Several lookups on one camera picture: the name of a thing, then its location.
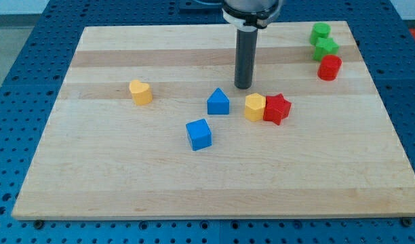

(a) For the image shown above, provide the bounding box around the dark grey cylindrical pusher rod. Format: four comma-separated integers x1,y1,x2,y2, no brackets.
234,30,258,89

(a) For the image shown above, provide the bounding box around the yellow hexagon block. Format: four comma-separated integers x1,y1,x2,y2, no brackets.
244,93,266,122

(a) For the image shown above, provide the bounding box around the blue triangle block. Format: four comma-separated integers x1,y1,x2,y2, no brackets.
207,87,230,115

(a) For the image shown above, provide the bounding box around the green cylinder block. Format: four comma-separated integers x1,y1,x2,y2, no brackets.
309,22,331,45

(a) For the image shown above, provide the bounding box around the red star block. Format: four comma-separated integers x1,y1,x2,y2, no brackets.
263,94,292,125

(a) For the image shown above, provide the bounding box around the green star block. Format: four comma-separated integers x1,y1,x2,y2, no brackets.
313,37,339,61

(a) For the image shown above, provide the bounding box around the red cylinder block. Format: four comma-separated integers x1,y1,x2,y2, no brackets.
317,54,342,81

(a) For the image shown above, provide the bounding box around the blue cube block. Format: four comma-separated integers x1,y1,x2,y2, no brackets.
186,119,212,151

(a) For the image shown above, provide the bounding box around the yellow heart block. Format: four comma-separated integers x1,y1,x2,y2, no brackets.
129,80,153,106

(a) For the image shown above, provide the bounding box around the wooden board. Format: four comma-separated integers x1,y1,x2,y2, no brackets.
12,21,415,221

